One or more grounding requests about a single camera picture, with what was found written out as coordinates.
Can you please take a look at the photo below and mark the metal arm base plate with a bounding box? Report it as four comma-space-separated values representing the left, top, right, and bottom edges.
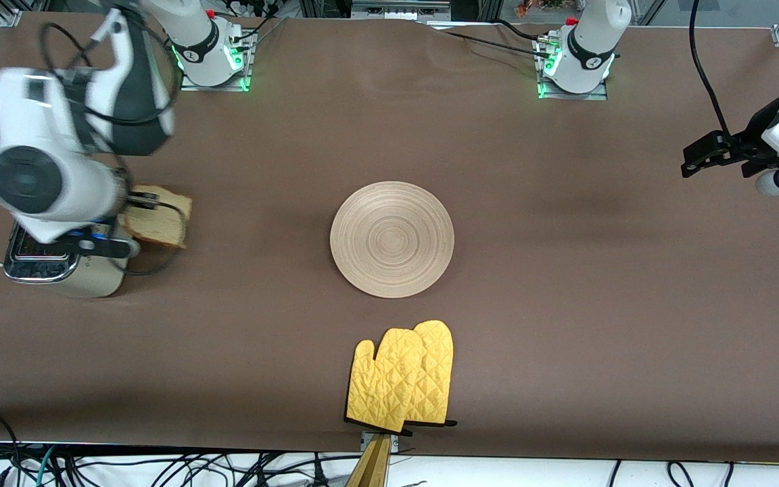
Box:
537, 37, 609, 101
180, 30, 255, 92

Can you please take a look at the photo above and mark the round wooden plate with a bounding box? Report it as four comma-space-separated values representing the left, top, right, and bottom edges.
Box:
330, 181, 455, 299

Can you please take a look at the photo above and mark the slice of brown bread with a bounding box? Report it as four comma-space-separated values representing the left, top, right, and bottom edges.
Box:
121, 185, 193, 250

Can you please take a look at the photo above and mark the wooden stand with bracket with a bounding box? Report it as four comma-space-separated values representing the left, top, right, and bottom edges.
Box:
346, 431, 400, 487

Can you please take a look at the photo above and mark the teal cable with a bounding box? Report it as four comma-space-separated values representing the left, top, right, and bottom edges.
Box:
33, 445, 59, 487

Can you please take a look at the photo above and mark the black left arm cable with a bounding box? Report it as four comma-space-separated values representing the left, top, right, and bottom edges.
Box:
690, 0, 732, 137

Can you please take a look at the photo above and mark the grey metal box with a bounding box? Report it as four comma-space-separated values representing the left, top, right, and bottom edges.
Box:
351, 0, 451, 21

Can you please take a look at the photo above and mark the cream and chrome toaster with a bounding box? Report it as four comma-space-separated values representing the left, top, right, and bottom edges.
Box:
3, 223, 131, 299

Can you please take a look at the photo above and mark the brown table cover sheet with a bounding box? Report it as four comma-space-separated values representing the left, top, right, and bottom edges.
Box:
0, 10, 779, 464

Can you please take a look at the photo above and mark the thin black base cable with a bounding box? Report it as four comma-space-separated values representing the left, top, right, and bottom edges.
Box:
444, 19, 552, 58

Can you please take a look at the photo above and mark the yellow quilted oven mitt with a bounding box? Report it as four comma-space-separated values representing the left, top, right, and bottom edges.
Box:
403, 320, 458, 428
345, 328, 425, 434

